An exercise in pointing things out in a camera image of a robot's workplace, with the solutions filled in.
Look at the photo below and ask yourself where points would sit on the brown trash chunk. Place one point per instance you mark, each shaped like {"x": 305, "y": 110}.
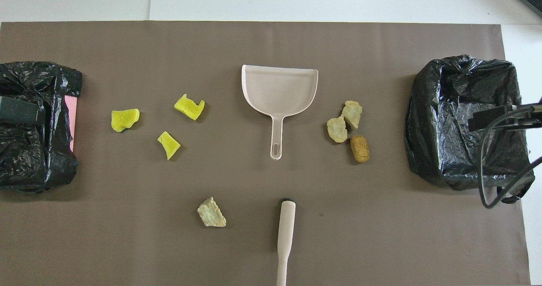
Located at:
{"x": 359, "y": 148}

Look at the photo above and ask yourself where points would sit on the beige plastic dustpan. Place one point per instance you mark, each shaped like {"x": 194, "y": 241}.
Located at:
{"x": 277, "y": 87}

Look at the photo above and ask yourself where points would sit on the pink plastic bin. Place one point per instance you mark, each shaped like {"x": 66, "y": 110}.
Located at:
{"x": 71, "y": 121}

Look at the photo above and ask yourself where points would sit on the brown paper table mat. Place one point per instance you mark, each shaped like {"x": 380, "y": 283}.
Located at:
{"x": 296, "y": 45}

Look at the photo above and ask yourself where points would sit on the yellow sponge piece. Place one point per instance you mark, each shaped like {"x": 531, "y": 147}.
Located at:
{"x": 169, "y": 145}
{"x": 125, "y": 119}
{"x": 189, "y": 107}

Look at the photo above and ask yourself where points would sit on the pale green trash chunk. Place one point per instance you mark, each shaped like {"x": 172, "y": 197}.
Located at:
{"x": 337, "y": 129}
{"x": 352, "y": 113}

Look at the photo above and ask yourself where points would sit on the black plastic trash bag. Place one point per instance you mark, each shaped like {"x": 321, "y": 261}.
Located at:
{"x": 25, "y": 159}
{"x": 457, "y": 108}

